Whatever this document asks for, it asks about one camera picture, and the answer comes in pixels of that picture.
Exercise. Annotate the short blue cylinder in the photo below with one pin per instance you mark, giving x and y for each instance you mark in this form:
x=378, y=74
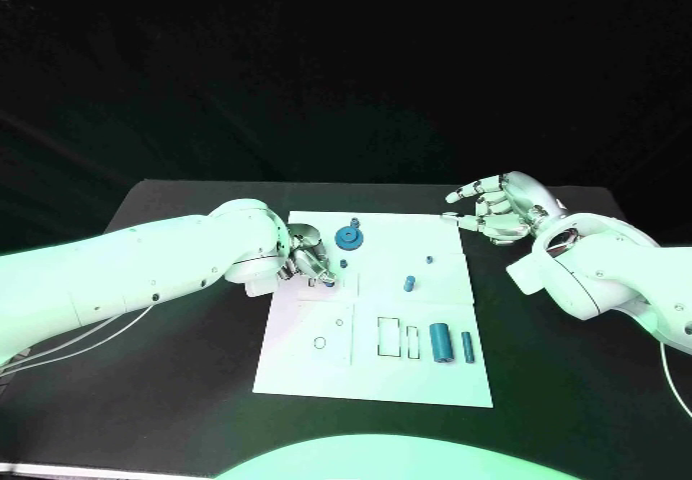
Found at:
x=410, y=284

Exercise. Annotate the thin long blue cylinder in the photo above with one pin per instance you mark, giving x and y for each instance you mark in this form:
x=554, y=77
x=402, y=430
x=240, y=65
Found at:
x=467, y=347

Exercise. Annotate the blue gear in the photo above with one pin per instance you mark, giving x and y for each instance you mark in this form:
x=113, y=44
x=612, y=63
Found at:
x=346, y=238

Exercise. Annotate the white task board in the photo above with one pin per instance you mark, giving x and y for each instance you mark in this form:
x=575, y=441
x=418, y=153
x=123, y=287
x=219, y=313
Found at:
x=325, y=375

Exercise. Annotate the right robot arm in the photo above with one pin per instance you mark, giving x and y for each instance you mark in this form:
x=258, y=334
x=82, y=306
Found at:
x=594, y=270

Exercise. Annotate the thick long blue cylinder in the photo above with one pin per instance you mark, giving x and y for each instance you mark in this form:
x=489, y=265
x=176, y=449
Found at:
x=441, y=343

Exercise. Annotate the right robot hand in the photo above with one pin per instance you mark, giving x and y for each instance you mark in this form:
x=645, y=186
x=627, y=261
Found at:
x=519, y=202

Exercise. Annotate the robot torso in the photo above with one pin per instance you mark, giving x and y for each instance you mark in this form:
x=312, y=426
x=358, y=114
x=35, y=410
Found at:
x=378, y=461

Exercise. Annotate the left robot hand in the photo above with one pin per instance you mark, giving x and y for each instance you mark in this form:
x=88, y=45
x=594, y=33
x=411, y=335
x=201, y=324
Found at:
x=307, y=255

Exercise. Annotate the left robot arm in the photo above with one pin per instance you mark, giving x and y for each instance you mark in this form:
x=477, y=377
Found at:
x=134, y=270

